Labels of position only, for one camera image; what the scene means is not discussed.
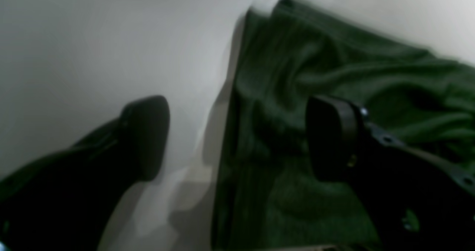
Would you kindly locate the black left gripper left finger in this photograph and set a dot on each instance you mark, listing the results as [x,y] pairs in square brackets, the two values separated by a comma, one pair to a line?
[64,200]

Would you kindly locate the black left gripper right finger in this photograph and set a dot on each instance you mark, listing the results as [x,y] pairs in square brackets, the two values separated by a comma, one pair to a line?
[417,201]

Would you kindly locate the dark green t-shirt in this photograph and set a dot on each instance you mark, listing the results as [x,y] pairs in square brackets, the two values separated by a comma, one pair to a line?
[267,196]

